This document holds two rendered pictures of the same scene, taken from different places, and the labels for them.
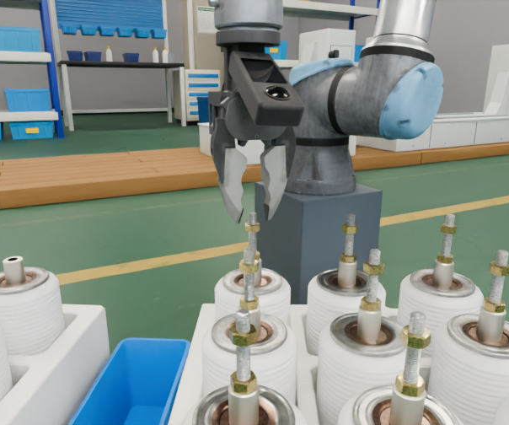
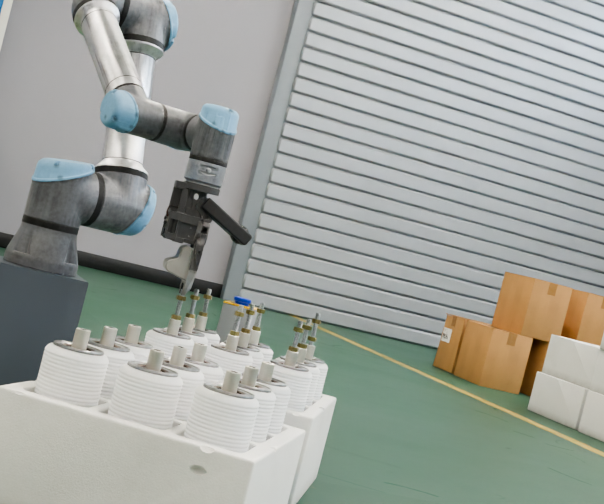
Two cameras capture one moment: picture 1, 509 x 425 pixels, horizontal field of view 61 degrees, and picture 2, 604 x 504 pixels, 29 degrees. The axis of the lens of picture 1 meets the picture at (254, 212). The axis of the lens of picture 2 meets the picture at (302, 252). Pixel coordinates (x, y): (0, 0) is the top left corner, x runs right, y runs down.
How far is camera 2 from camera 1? 2.23 m
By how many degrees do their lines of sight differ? 83
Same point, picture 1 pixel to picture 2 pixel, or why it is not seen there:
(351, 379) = (257, 363)
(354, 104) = (118, 208)
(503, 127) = not seen: outside the picture
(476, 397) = not seen: hidden behind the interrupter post
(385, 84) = (140, 198)
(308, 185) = (70, 267)
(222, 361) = (246, 359)
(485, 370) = (268, 354)
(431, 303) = (213, 338)
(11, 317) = not seen: hidden behind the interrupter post
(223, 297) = (182, 342)
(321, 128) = (79, 219)
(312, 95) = (84, 193)
